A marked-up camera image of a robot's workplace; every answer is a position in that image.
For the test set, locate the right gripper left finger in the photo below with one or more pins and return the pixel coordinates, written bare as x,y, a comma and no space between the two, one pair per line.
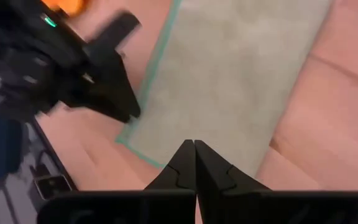
154,205

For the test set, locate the green microfiber towel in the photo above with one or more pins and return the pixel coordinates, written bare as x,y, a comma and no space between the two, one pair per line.
228,77

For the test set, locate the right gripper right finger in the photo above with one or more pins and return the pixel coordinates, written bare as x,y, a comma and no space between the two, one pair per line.
244,205

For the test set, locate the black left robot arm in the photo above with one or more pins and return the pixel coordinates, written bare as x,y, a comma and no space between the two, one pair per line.
2,46

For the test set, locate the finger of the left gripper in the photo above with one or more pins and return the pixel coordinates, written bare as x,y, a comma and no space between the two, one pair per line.
117,32
113,93

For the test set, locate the orange microfiber towel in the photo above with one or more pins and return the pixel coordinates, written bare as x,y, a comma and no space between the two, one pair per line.
67,6

